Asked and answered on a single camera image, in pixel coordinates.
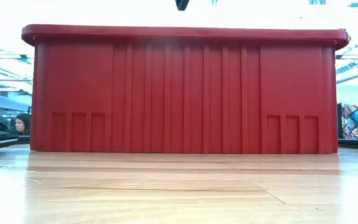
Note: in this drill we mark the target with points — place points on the black partition panel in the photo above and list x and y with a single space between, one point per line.
339 121

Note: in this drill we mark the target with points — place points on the red plastic bin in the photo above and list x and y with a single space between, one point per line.
182 93

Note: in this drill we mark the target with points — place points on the person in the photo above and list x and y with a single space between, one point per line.
22 124

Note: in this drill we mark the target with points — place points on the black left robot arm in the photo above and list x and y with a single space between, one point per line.
182 3

